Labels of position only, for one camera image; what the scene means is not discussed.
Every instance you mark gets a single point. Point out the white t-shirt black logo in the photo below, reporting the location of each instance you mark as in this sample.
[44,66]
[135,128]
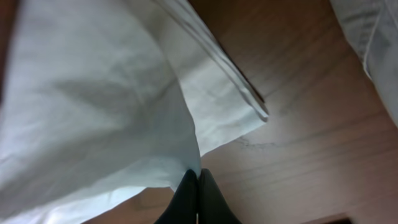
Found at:
[103,99]

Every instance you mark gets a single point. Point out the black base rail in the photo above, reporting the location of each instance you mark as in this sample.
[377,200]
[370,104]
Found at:
[344,220]

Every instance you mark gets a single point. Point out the beige khaki shorts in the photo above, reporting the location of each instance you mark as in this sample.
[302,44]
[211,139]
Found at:
[370,27]

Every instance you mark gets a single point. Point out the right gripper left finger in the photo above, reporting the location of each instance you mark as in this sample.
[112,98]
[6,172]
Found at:
[182,208]

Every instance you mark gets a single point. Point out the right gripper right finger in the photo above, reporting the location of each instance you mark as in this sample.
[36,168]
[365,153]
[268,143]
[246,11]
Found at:
[212,207]

